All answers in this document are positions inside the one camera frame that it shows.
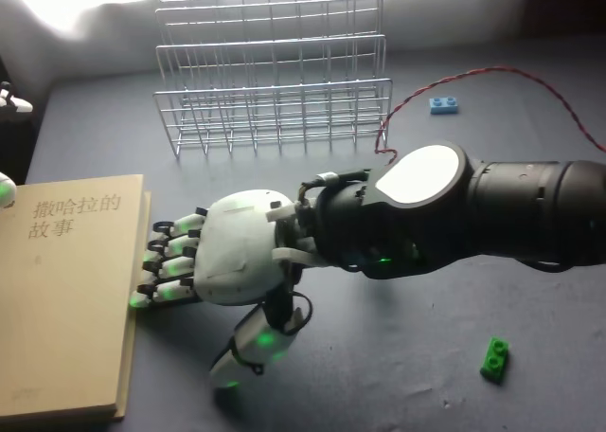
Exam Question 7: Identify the red black twisted cable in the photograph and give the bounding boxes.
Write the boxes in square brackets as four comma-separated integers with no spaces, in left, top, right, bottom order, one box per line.
[375,65,606,156]

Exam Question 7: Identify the green toy brick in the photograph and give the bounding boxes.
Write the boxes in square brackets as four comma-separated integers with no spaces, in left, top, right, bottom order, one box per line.
[479,336,512,385]

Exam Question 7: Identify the blue toy brick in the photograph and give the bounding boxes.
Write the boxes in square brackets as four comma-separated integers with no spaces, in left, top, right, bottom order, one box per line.
[429,95,461,117]

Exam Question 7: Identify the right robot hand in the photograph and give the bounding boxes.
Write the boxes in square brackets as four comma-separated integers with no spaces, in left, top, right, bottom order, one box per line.
[130,189,313,390]

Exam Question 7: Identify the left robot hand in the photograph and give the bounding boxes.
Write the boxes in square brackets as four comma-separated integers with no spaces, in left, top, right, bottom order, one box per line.
[0,81,34,209]

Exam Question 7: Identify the beige paperback book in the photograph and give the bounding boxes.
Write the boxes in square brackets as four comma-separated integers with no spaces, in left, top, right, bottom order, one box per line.
[0,173,152,423]

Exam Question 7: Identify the wire file rack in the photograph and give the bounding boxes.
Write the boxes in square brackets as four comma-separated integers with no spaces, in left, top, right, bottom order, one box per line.
[151,0,395,158]

